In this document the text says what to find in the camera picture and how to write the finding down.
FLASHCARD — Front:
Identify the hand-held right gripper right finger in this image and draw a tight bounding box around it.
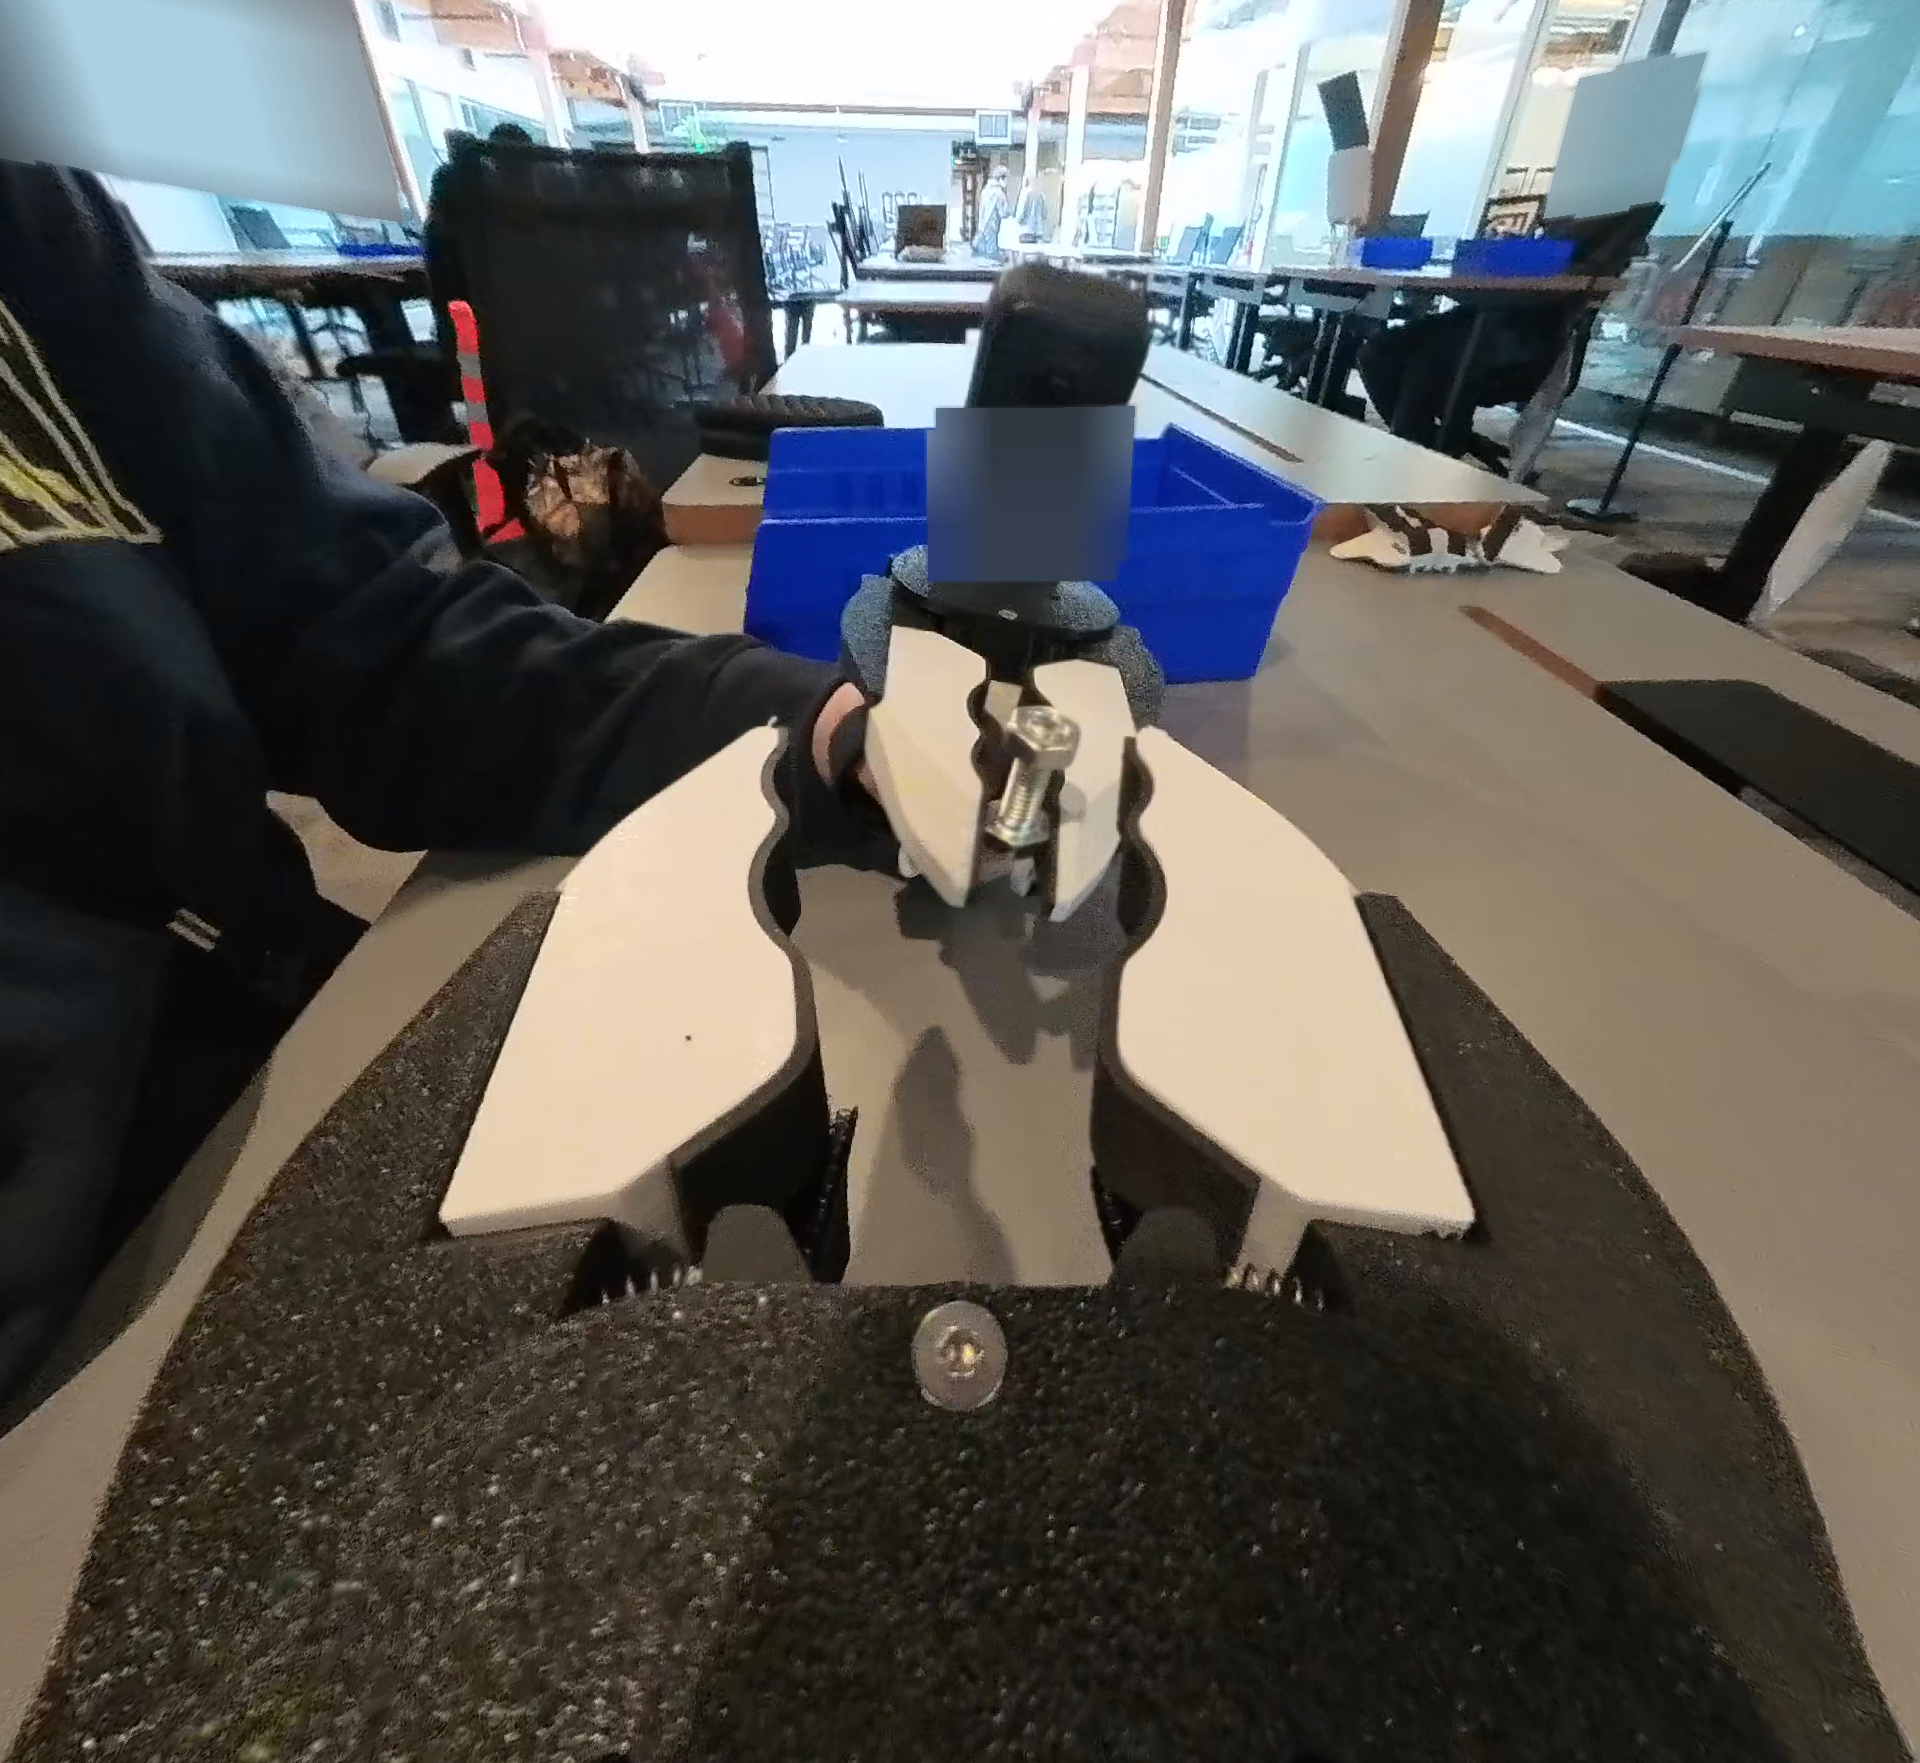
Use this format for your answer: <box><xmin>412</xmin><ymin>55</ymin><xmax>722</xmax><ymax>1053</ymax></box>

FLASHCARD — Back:
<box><xmin>1091</xmin><ymin>724</ymin><xmax>1479</xmax><ymax>1276</ymax></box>

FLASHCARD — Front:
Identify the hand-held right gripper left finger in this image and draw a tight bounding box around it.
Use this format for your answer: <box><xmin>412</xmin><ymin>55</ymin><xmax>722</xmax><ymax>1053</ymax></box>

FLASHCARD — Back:
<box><xmin>439</xmin><ymin>722</ymin><xmax>841</xmax><ymax>1276</ymax></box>

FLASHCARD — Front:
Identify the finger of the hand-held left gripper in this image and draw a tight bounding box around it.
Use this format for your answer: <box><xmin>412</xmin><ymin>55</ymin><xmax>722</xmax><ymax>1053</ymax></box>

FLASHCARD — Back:
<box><xmin>1042</xmin><ymin>657</ymin><xmax>1137</xmax><ymax>928</ymax></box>
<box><xmin>867</xmin><ymin>622</ymin><xmax>1007</xmax><ymax>913</ymax></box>

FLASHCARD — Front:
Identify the silver hex bolt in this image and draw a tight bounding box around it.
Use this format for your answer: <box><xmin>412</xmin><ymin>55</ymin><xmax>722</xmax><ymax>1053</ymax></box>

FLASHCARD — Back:
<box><xmin>990</xmin><ymin>707</ymin><xmax>1083</xmax><ymax>827</ymax></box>

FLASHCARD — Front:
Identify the blue plastic bin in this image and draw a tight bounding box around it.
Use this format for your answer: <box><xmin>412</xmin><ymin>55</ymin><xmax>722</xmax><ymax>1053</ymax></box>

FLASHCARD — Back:
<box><xmin>744</xmin><ymin>425</ymin><xmax>1322</xmax><ymax>685</ymax></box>

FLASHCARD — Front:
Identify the person's left forearm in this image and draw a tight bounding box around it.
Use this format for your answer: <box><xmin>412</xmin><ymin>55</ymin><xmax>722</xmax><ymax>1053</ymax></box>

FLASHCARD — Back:
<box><xmin>270</xmin><ymin>549</ymin><xmax>845</xmax><ymax>859</ymax></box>

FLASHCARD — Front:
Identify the person's left hand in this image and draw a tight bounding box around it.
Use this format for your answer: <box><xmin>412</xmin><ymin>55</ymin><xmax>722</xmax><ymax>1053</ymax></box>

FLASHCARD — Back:
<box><xmin>772</xmin><ymin>684</ymin><xmax>910</xmax><ymax>880</ymax></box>

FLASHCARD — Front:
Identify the light wooden desk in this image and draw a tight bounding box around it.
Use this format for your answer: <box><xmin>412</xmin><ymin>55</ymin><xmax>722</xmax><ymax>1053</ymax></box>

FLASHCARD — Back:
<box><xmin>664</xmin><ymin>340</ymin><xmax>1551</xmax><ymax>546</ymax></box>

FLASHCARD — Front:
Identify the dark brown bag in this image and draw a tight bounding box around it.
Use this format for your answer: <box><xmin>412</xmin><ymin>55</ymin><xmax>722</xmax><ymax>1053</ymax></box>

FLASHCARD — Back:
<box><xmin>491</xmin><ymin>418</ymin><xmax>671</xmax><ymax>617</ymax></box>

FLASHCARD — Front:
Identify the white and black crumpled object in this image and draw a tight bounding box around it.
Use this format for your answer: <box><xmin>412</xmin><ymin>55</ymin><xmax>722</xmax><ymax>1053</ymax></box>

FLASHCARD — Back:
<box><xmin>1327</xmin><ymin>500</ymin><xmax>1570</xmax><ymax>580</ymax></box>

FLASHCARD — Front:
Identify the black mesh office chair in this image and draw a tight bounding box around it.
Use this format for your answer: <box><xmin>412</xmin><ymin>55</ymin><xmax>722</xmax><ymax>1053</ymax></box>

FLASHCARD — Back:
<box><xmin>424</xmin><ymin>130</ymin><xmax>887</xmax><ymax>551</ymax></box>

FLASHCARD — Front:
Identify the black desk mat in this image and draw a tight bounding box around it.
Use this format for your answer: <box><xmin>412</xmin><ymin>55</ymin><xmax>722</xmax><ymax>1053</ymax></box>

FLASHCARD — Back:
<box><xmin>1596</xmin><ymin>678</ymin><xmax>1920</xmax><ymax>897</ymax></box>

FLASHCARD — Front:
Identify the orange traffic cone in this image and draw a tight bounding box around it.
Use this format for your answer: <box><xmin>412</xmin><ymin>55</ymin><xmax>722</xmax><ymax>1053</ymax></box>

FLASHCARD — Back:
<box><xmin>445</xmin><ymin>298</ymin><xmax>506</xmax><ymax>544</ymax></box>

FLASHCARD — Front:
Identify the person's torso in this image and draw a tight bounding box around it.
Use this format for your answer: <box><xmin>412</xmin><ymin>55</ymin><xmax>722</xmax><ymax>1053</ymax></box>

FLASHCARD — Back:
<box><xmin>0</xmin><ymin>156</ymin><xmax>496</xmax><ymax>1433</ymax></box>

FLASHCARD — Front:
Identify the white whiteboard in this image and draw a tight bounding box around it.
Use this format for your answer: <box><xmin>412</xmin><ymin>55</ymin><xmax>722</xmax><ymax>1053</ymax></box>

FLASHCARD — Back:
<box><xmin>1543</xmin><ymin>51</ymin><xmax>1706</xmax><ymax>223</ymax></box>

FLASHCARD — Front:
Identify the wooden side table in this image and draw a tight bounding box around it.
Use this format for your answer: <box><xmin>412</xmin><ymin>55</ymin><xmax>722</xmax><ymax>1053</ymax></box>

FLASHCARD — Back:
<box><xmin>1662</xmin><ymin>323</ymin><xmax>1920</xmax><ymax>624</ymax></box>

